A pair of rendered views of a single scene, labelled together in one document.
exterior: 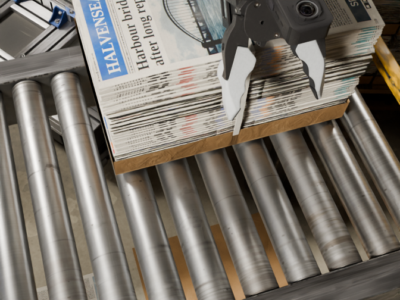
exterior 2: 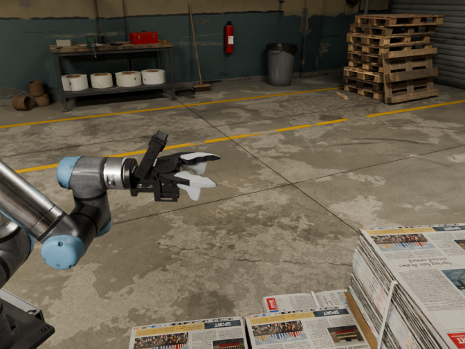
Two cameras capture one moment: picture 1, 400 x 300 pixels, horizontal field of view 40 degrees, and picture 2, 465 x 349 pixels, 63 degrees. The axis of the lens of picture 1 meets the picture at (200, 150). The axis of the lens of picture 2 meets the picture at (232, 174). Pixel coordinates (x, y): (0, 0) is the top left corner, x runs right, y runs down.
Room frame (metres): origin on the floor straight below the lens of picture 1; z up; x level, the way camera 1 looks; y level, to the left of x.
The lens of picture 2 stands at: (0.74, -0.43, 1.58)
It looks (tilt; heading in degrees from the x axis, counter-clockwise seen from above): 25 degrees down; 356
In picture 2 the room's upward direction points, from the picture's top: straight up
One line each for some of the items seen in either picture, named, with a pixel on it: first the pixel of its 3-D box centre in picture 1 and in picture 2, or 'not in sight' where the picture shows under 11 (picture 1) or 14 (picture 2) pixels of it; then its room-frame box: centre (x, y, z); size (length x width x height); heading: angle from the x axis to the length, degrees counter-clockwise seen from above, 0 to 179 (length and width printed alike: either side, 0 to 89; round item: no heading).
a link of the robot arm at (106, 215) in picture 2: not in sight; (90, 215); (1.53, -0.14, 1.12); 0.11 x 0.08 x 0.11; 174
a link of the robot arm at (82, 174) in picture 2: not in sight; (86, 174); (1.55, -0.14, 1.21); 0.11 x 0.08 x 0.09; 84
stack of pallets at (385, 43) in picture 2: not in sight; (389, 55); (7.51, -3.64, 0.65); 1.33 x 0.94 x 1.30; 116
